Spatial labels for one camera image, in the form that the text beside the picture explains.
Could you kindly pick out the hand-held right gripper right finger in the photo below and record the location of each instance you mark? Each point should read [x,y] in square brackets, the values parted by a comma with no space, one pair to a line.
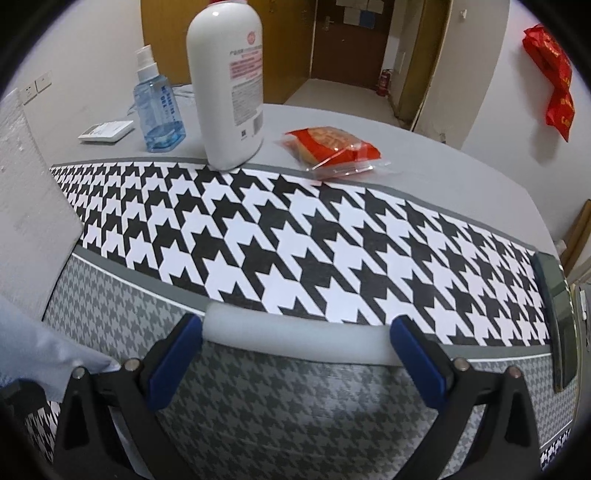
[415,364]

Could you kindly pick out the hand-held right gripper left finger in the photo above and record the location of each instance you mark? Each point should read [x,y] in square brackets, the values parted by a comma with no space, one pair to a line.
[178,364]

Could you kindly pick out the white foam tube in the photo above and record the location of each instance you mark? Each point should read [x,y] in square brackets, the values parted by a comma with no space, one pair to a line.
[300,332]

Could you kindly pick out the white styrofoam box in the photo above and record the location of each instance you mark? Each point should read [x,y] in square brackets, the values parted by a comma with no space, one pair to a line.
[27,207]

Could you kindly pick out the light blue plastic bag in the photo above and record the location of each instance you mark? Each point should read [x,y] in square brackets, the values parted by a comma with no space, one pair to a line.
[37,350]

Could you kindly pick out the black smartphone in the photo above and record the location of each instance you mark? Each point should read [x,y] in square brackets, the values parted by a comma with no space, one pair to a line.
[556,314]

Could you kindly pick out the houndstooth table mat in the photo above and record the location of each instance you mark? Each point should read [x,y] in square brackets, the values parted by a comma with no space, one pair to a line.
[277,230]

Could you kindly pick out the red snack packet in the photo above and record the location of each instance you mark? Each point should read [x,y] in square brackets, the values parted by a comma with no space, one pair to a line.
[330,145]

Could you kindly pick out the white remote control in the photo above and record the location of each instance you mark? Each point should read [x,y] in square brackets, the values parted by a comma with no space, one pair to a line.
[106,130]

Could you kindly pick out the blue spray bottle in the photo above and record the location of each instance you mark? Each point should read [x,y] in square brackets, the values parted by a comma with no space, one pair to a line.
[159,115]

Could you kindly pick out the red fire extinguisher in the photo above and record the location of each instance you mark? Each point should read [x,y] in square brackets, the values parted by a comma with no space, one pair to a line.
[384,82]

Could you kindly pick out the white pump bottle red cap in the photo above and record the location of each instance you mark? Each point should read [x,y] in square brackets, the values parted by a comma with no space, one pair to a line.
[226,83]

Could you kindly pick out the wooden side door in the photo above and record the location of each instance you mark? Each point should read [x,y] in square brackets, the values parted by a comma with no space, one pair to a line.
[425,55]

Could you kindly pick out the dark brown entrance door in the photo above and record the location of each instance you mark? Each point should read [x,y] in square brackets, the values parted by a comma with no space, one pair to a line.
[351,55]

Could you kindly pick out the red hanging bag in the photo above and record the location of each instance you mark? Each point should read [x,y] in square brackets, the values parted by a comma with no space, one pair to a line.
[549,64]

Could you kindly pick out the wooden wardrobe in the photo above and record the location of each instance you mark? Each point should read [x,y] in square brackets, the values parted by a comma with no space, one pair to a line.
[286,46]

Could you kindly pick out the blue paper notice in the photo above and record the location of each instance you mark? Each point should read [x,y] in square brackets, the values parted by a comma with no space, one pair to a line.
[360,18]

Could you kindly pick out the white paper notice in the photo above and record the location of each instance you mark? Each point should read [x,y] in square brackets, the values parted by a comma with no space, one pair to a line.
[360,3]

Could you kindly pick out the white wall socket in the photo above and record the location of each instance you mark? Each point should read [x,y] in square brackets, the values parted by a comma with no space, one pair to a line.
[28,93]

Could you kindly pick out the white wall switch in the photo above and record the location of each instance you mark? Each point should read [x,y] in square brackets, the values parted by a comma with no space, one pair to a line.
[44,81]

